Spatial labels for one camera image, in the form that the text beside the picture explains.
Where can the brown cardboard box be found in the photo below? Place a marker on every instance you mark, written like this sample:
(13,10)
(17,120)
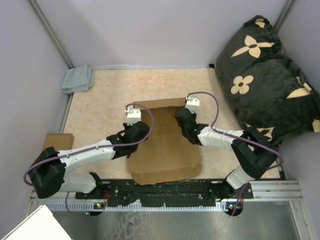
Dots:
(166,155)

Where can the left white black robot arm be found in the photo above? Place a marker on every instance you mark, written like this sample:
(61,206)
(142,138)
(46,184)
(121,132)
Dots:
(52,171)

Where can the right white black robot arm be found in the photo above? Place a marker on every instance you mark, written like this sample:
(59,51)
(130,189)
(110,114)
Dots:
(253,151)

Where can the small folded cardboard box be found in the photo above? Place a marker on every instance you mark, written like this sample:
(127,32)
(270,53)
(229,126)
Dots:
(59,141)

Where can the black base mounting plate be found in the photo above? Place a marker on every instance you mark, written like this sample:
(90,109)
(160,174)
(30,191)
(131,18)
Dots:
(182,193)

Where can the grey folded cloth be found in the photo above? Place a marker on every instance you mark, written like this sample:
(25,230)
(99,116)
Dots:
(79,79)

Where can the black floral pillow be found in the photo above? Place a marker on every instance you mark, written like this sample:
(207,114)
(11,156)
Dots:
(265,88)

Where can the white board corner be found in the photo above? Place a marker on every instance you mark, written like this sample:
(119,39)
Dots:
(39,225)

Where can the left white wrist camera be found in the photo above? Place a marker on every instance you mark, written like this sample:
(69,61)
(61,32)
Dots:
(133,115)

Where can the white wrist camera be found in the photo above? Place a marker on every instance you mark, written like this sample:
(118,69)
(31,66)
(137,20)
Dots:
(133,115)
(192,103)

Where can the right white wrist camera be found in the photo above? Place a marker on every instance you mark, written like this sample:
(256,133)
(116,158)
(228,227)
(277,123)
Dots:
(192,103)

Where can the aluminium frame rail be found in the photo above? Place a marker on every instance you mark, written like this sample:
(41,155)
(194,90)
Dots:
(265,190)

